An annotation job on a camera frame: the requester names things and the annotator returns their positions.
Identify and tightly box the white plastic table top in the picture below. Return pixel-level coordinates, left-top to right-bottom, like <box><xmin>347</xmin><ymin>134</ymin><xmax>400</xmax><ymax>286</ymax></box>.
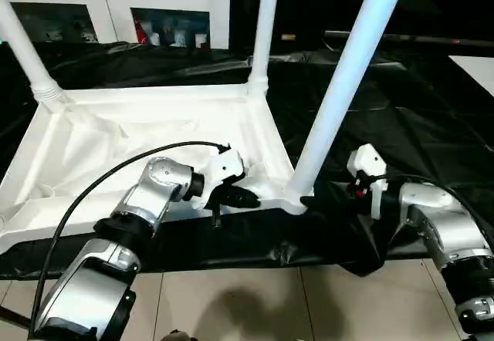
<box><xmin>0</xmin><ymin>80</ymin><xmax>310</xmax><ymax>255</ymax></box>

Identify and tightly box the white plastic table leg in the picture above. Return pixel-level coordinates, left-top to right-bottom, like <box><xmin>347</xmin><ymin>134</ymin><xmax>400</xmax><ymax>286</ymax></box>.
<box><xmin>0</xmin><ymin>0</ymin><xmax>65</xmax><ymax>105</ymax></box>
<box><xmin>285</xmin><ymin>0</ymin><xmax>412</xmax><ymax>203</ymax></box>
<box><xmin>246</xmin><ymin>0</ymin><xmax>281</xmax><ymax>95</ymax></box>

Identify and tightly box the black mat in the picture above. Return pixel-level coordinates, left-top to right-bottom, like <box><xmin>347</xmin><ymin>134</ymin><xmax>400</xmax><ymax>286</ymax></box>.
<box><xmin>0</xmin><ymin>39</ymin><xmax>494</xmax><ymax>280</ymax></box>

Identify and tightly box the white flat panel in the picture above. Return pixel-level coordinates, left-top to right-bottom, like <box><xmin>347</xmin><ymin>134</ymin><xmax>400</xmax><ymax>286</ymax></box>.
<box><xmin>447</xmin><ymin>55</ymin><xmax>494</xmax><ymax>99</ymax></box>

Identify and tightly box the dark metal rod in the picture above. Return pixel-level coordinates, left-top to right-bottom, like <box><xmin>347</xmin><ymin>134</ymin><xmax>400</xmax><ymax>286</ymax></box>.
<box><xmin>323</xmin><ymin>30</ymin><xmax>494</xmax><ymax>47</ymax></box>

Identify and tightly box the red bottle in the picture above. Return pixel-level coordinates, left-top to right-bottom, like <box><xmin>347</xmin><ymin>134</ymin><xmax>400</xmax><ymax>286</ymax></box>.
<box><xmin>134</xmin><ymin>16</ymin><xmax>148</xmax><ymax>44</ymax></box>

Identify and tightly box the black backdrop cloth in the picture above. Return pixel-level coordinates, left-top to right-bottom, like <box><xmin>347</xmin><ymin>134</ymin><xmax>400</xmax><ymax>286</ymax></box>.
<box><xmin>229</xmin><ymin>0</ymin><xmax>494</xmax><ymax>41</ymax></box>

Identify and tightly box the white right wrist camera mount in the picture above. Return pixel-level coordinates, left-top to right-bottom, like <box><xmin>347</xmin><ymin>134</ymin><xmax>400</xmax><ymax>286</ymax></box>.
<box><xmin>345</xmin><ymin>143</ymin><xmax>389</xmax><ymax>218</ymax></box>

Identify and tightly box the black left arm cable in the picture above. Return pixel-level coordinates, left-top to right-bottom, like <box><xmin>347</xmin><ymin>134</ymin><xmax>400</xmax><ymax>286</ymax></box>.
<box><xmin>26</xmin><ymin>140</ymin><xmax>232</xmax><ymax>341</ymax></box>

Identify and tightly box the black table frame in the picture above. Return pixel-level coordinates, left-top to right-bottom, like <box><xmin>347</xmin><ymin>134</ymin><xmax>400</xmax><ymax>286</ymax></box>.
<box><xmin>0</xmin><ymin>306</ymin><xmax>32</xmax><ymax>327</ymax></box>

